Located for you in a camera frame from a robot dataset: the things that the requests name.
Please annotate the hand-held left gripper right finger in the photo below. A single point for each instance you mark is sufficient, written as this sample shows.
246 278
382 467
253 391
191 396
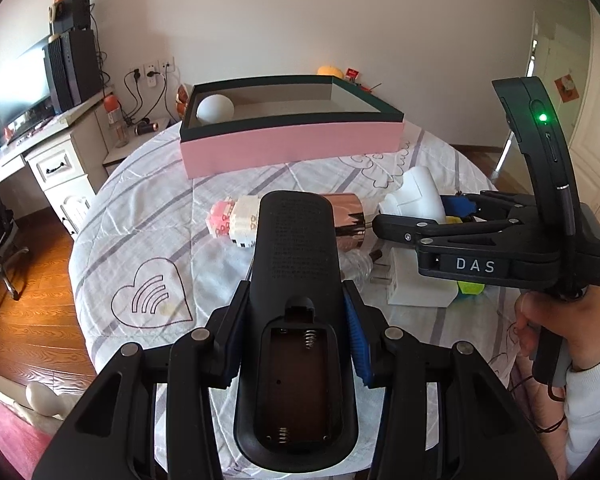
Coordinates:
357 342

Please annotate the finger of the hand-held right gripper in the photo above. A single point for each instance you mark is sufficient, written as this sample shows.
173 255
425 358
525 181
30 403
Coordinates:
430 232
505 205

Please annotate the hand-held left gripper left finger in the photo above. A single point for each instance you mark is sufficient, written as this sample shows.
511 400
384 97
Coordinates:
237 322

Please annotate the white plastic dispenser bottle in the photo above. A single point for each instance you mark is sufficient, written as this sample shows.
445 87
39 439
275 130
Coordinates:
420 195

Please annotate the blue highlighter pen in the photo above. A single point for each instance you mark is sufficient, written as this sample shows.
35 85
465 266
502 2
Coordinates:
457 205

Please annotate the rose gold metal can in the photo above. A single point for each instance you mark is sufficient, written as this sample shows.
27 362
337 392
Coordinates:
347 220

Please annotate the black remote control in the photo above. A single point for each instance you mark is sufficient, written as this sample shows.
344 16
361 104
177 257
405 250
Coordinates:
295 260

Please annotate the pink white building block figure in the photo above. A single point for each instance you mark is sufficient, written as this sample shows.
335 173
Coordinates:
235 220

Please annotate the pink box with green rim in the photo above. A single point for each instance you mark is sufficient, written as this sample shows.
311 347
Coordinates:
290 147

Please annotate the person's right forearm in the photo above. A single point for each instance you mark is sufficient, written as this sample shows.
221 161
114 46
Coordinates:
595 410

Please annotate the person's right hand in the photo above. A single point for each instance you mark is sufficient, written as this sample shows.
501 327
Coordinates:
595 320

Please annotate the white power adapter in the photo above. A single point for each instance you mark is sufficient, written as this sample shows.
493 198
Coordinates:
410 285

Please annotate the yellow green toy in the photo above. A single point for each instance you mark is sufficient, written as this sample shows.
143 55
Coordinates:
470 289

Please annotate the clear plastic bottle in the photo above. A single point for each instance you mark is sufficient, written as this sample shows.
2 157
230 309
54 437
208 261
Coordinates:
356 267

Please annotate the red door decoration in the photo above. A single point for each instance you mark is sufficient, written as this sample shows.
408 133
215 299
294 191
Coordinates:
566 87

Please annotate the lilac checked quilt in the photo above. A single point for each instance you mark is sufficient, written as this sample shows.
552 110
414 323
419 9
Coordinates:
145 220

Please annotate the white door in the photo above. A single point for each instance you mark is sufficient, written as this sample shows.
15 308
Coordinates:
550 60

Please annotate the small red box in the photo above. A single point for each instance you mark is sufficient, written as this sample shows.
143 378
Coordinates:
352 73

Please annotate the orange plush toy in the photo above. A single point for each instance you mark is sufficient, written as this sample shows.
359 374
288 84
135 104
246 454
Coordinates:
330 72

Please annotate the white nightstand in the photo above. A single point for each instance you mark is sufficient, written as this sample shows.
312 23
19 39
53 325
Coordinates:
130 147

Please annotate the white egg-shaped lamp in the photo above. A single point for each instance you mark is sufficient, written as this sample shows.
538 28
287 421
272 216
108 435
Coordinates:
215 109

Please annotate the small black cylinder device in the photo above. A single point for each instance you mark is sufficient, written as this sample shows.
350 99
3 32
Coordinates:
146 127

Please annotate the bottle with orange cap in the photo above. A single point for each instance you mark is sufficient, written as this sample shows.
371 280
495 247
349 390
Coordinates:
116 120

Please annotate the white desk with drawers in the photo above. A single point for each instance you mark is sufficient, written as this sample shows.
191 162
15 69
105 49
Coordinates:
55 165

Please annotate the black office chair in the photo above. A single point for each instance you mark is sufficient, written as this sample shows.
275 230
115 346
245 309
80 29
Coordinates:
0 250

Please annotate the black computer tower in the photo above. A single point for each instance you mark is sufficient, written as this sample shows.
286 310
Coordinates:
75 67

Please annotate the computer monitor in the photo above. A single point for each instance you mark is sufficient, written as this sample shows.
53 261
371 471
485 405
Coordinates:
22 85

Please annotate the black box on tower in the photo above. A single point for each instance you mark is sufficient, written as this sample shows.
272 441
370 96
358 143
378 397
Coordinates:
70 12

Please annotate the white bed post knob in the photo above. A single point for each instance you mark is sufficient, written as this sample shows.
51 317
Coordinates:
42 395

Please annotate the white wall sockets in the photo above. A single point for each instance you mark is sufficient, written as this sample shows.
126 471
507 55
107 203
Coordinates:
152 67

